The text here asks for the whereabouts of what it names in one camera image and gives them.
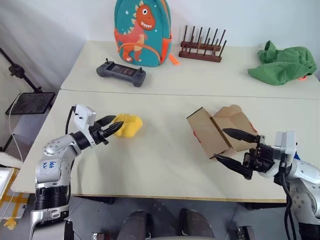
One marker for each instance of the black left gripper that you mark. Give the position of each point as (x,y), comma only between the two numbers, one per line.
(98,135)

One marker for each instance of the yellow floor tape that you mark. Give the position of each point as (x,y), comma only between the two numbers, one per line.
(15,202)

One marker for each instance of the yellow soft item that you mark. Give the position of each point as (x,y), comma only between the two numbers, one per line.
(130,125)

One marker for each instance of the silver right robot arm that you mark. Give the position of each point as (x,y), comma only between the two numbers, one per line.
(306,185)

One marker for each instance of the dark wooden peg rack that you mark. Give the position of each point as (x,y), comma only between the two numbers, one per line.
(200,53)

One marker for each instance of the dark rounded shape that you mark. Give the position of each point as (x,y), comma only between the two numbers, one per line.
(196,223)
(135,225)

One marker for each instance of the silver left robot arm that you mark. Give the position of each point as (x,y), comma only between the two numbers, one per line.
(53,165)

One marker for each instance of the teal dinosaur backpack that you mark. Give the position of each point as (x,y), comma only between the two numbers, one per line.
(145,32)

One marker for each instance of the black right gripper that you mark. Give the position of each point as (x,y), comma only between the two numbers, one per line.
(261,158)

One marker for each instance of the dark metal foot block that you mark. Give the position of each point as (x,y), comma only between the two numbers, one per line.
(98,236)
(245,233)

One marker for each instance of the brown cardboard box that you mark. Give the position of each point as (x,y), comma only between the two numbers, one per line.
(207,130)

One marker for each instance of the grey handheld game controller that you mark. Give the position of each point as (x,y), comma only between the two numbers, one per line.
(122,72)

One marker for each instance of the green crumpled cloth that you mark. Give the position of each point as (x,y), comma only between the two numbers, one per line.
(282,67)

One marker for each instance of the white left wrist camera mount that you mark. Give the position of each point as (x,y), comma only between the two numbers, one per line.
(83,117)

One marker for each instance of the black flat tray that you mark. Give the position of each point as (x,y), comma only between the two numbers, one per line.
(31,102)

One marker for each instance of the white flat box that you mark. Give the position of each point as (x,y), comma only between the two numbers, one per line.
(6,180)

